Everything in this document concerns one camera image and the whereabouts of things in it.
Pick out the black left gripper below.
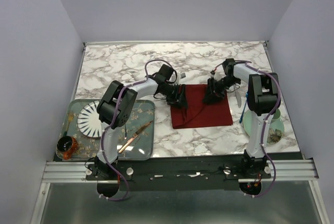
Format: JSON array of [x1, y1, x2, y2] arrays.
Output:
[[162, 83, 189, 109]]

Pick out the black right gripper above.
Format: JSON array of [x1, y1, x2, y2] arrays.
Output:
[[201, 76, 240, 106]]

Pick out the dark red cloth napkin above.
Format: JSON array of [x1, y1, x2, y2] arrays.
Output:
[[171, 85, 233, 129]]

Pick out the blue handled fork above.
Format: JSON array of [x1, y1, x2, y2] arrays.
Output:
[[239, 92, 248, 124]]

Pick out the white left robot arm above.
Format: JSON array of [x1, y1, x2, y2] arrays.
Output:
[[97, 63, 188, 180]]

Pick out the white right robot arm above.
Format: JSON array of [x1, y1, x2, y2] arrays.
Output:
[[202, 58, 281, 178]]

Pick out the silver table knife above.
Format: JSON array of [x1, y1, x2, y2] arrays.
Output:
[[234, 88, 242, 108]]

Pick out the rose gold knife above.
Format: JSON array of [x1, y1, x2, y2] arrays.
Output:
[[118, 121, 153, 154]]

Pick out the teal floral serving tray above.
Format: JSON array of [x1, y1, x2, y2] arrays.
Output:
[[59, 99, 155, 161]]

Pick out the light green cup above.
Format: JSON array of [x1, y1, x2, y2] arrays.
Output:
[[271, 108, 281, 122]]

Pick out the light green plate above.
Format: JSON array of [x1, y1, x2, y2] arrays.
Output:
[[243, 110, 285, 146]]

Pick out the blue striped white plate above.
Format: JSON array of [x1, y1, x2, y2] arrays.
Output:
[[77, 100, 102, 138]]

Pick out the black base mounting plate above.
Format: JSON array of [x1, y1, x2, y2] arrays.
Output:
[[83, 156, 272, 192]]

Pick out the gold fork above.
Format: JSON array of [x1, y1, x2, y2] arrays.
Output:
[[63, 111, 74, 136]]

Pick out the black and orange cup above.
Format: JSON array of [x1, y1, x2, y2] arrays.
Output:
[[57, 136, 78, 160]]

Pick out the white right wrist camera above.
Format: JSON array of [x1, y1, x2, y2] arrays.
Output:
[[210, 70, 222, 80]]

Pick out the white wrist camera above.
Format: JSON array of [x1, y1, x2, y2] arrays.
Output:
[[210, 70, 222, 80], [172, 73, 186, 85]]

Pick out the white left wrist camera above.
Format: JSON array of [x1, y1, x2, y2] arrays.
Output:
[[172, 73, 186, 85]]

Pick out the aluminium frame rail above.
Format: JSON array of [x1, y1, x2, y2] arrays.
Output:
[[42, 159, 319, 183]]

